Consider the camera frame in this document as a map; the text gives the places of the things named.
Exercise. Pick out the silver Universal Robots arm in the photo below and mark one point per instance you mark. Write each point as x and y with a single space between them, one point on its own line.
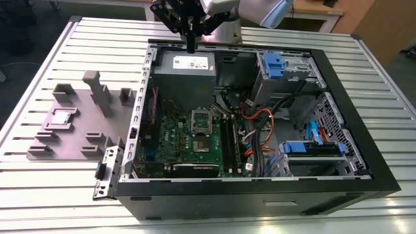
226 31

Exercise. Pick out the silver metal drive cage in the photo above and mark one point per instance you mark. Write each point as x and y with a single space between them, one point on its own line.
266 90

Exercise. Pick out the hard disk in blue carrier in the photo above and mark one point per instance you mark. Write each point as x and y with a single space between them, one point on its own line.
294 148

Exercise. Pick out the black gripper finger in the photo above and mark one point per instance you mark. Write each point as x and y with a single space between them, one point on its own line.
193 44
189 44

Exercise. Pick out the wooden cabinet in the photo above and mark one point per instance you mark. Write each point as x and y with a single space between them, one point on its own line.
382 24

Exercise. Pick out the silver expansion card bracket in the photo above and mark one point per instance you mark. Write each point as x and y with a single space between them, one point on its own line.
110 156

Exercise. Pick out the blue drive carrier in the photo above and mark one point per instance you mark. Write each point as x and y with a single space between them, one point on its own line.
274 65

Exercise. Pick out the grey parts rack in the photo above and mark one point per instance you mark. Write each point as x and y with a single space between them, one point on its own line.
81 122

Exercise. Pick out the silver metal disk bay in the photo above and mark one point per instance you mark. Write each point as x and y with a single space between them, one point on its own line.
318 159

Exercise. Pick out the silver CPU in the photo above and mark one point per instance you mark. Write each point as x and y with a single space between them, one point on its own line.
60 118

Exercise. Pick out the green motherboard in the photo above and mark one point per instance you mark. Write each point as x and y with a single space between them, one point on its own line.
172 146

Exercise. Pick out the black PC case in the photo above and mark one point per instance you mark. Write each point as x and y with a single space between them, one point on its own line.
226 202

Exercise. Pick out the wooden desk white frame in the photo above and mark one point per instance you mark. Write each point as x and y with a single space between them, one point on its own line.
324 10

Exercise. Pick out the grey power supply unit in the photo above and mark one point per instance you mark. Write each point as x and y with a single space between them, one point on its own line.
181 83

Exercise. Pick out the black graphics card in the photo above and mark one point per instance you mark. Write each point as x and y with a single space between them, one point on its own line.
194 170

